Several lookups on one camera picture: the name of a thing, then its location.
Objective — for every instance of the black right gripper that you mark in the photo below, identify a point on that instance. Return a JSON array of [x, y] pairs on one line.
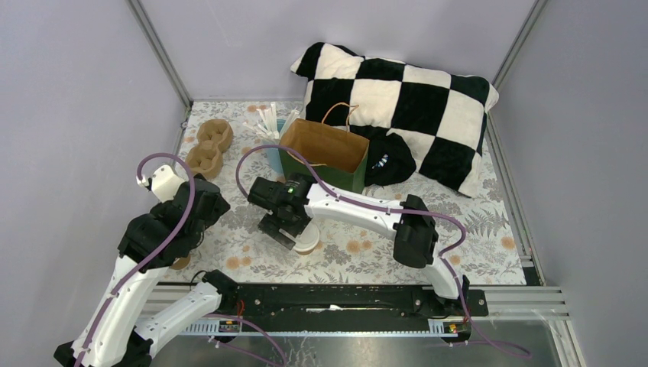
[[271, 225]]

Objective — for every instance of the white plastic cup lid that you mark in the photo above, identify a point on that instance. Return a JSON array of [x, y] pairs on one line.
[[308, 237]]

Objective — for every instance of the brown paper coffee cup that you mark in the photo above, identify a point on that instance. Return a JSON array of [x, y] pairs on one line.
[[304, 251]]

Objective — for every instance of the green paper bag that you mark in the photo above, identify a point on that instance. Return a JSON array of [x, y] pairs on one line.
[[338, 156]]

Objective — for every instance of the brown cardboard cup carrier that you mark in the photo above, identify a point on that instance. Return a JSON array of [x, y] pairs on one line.
[[215, 134], [205, 159]]

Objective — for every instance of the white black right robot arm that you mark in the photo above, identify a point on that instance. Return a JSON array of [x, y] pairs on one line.
[[294, 205]]

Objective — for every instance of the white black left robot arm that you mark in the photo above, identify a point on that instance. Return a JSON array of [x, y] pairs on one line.
[[152, 243]]

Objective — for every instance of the light blue cup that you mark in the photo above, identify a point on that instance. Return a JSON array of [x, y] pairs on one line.
[[273, 153]]

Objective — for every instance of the white wrapped straws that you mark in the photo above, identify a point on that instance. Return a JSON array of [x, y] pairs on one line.
[[271, 122]]

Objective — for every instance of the black cloth bundle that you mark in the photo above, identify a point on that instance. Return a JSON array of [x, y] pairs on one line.
[[389, 160]]

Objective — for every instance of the stack of brown paper cups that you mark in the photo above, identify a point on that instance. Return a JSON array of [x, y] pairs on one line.
[[181, 263]]

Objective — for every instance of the black white checkered pillow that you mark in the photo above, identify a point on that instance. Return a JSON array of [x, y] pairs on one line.
[[440, 118]]

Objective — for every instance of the floral patterned table mat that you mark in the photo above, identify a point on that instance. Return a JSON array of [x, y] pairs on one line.
[[345, 254]]

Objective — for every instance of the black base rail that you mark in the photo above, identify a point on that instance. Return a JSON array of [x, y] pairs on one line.
[[376, 310]]

